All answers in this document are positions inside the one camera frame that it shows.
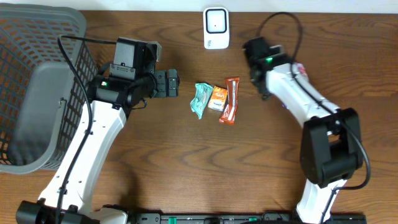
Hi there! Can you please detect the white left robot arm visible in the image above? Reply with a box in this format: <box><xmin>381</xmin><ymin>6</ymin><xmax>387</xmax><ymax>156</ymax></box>
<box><xmin>16</xmin><ymin>69</ymin><xmax>180</xmax><ymax>223</ymax></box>

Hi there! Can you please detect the white barcode scanner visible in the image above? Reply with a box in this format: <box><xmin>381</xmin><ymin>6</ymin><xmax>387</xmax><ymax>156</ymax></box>
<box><xmin>203</xmin><ymin>7</ymin><xmax>230</xmax><ymax>50</ymax></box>

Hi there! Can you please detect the teal snack packet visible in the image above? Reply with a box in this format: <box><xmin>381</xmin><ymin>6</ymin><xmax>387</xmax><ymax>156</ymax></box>
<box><xmin>190</xmin><ymin>83</ymin><xmax>213</xmax><ymax>119</ymax></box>

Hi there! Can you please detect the orange snack bar wrapper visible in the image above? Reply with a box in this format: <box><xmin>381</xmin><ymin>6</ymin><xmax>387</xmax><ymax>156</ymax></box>
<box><xmin>219</xmin><ymin>77</ymin><xmax>240</xmax><ymax>125</ymax></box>

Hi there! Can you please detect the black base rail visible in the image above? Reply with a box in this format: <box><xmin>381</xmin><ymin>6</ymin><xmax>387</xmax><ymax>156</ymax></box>
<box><xmin>127</xmin><ymin>211</ymin><xmax>368</xmax><ymax>224</ymax></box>

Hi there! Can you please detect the pink purple floral pad pack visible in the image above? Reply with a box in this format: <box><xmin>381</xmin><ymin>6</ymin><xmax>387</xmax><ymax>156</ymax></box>
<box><xmin>295</xmin><ymin>62</ymin><xmax>309</xmax><ymax>81</ymax></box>

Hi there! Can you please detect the grey plastic shopping basket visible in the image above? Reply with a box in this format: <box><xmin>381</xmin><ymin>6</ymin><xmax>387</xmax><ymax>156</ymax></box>
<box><xmin>1</xmin><ymin>3</ymin><xmax>96</xmax><ymax>174</ymax></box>

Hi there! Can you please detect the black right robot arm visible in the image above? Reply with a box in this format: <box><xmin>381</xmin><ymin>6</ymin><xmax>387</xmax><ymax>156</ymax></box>
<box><xmin>246</xmin><ymin>48</ymin><xmax>369</xmax><ymax>223</ymax></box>

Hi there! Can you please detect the small orange tissue pack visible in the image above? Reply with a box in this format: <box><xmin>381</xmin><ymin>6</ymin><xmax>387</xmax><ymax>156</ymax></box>
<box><xmin>208</xmin><ymin>86</ymin><xmax>228</xmax><ymax>111</ymax></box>

